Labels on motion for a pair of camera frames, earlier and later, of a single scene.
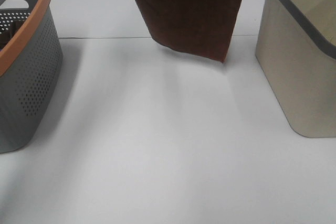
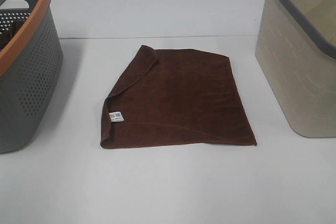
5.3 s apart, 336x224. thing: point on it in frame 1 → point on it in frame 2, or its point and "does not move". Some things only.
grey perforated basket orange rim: [31, 63] does not move
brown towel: [193, 13] → [176, 98]
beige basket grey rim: [296, 48] does not move
